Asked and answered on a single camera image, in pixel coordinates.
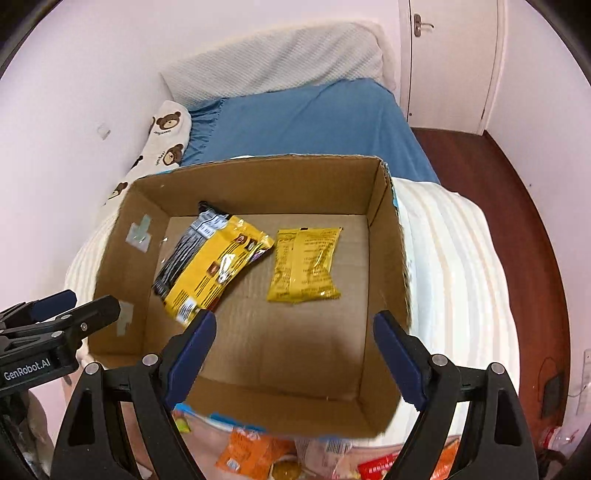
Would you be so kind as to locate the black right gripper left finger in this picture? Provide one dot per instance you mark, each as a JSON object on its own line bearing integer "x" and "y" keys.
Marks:
{"x": 93, "y": 442}

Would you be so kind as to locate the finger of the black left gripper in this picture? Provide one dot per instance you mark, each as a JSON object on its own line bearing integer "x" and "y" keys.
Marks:
{"x": 79, "y": 323}
{"x": 29, "y": 313}

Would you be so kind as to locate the red spicy strip packet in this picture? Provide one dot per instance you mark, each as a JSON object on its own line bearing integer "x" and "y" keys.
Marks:
{"x": 376, "y": 469}

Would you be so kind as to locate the orange snack packet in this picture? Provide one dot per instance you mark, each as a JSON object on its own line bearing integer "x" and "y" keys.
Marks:
{"x": 251, "y": 454}

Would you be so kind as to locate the pink cat print blanket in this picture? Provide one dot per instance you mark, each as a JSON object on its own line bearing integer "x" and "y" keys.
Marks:
{"x": 313, "y": 458}

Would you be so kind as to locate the yellow black snack bag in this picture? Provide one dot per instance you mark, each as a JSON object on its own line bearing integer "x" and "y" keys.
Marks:
{"x": 213, "y": 250}

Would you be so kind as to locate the bear print white pillow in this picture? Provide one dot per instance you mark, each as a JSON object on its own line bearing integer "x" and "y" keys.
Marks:
{"x": 163, "y": 151}

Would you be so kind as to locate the cardboard box blue outside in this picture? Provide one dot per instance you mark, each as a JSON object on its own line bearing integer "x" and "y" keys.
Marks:
{"x": 311, "y": 369}

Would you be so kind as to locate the small yellow snack packet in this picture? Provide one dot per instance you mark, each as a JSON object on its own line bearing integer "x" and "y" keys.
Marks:
{"x": 302, "y": 265}

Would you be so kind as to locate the grey white pillow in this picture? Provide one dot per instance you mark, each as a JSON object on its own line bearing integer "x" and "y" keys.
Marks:
{"x": 283, "y": 59}

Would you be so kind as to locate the blue bed sheet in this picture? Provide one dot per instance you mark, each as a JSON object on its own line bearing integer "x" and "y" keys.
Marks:
{"x": 358, "y": 117}

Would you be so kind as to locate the black wall socket plug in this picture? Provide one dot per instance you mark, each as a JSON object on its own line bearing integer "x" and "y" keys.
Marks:
{"x": 552, "y": 395}

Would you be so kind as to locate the white door with handle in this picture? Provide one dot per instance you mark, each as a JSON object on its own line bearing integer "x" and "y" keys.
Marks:
{"x": 451, "y": 60}

